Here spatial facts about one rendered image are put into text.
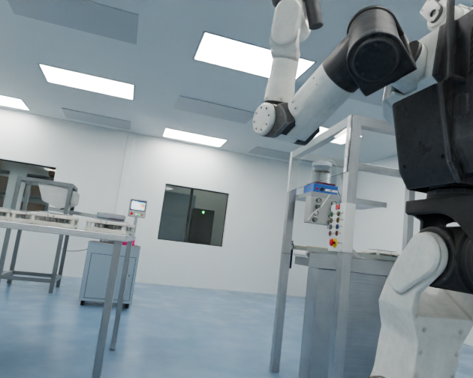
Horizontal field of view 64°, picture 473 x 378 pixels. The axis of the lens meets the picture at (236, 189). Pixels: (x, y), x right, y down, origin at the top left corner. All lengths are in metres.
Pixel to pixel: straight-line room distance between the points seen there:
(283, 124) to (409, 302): 0.44
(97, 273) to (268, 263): 4.27
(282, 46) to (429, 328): 0.67
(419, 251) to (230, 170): 7.39
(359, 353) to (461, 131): 2.57
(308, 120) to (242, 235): 7.24
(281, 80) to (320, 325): 2.29
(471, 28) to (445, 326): 0.55
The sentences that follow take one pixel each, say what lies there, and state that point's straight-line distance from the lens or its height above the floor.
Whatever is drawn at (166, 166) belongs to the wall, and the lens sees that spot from 7.81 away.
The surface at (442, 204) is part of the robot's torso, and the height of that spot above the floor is 1.03.
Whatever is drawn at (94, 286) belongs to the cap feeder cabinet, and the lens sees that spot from 4.98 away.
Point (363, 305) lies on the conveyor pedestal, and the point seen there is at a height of 0.59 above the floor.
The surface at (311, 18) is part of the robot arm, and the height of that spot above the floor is 1.46.
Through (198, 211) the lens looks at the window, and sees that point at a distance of 7.91.
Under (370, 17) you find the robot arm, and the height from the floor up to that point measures 1.35.
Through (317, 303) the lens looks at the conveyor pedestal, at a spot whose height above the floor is 0.57.
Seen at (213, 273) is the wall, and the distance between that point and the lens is 7.91.
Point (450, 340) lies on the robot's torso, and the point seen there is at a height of 0.78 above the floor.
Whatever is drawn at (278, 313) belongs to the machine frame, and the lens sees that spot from 3.12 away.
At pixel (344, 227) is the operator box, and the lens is 2.07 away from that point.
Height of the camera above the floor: 0.91
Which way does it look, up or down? 9 degrees up
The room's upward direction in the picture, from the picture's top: 7 degrees clockwise
